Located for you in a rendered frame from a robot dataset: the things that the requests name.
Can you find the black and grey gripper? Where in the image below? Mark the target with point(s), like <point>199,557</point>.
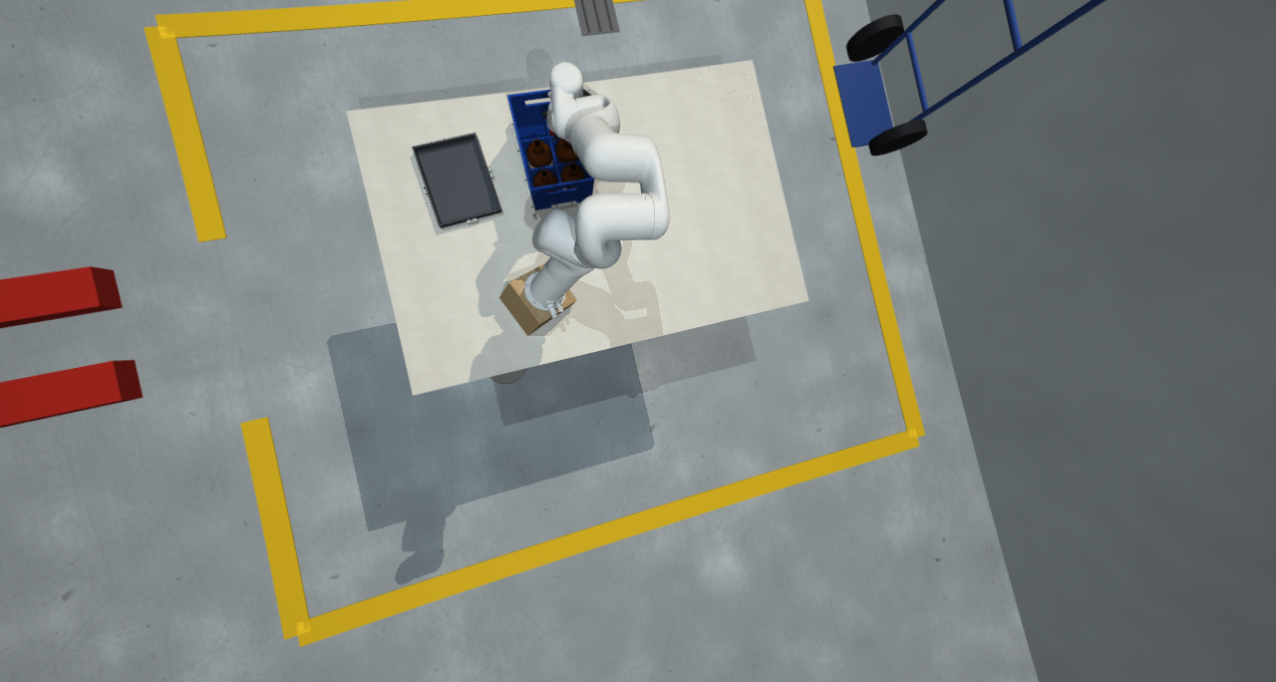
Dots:
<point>549,122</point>

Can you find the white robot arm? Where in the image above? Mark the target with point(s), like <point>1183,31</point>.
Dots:
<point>607,156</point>

